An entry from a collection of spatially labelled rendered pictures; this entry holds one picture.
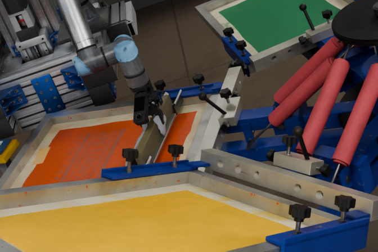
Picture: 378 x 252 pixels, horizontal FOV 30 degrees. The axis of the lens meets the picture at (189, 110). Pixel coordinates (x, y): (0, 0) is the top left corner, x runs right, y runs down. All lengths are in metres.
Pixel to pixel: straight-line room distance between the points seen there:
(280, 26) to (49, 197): 1.66
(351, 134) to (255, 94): 2.66
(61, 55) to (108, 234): 1.61
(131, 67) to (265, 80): 2.42
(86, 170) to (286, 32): 1.04
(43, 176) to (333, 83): 1.17
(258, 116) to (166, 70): 2.98
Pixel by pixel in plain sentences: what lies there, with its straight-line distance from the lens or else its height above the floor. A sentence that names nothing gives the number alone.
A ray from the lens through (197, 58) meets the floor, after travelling 5.27.
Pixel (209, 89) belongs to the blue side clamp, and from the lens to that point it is 2.66.
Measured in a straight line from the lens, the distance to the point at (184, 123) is 2.60.
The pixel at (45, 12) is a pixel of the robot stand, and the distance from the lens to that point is 3.15.
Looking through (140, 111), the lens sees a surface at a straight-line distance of 2.37.
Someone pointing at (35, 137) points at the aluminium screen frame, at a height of 0.99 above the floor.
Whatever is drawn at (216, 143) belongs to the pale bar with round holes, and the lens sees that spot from 2.29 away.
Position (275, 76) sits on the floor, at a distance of 4.70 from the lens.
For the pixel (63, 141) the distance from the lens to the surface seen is 2.82.
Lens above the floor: 2.25
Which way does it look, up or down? 29 degrees down
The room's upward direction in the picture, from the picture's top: 21 degrees counter-clockwise
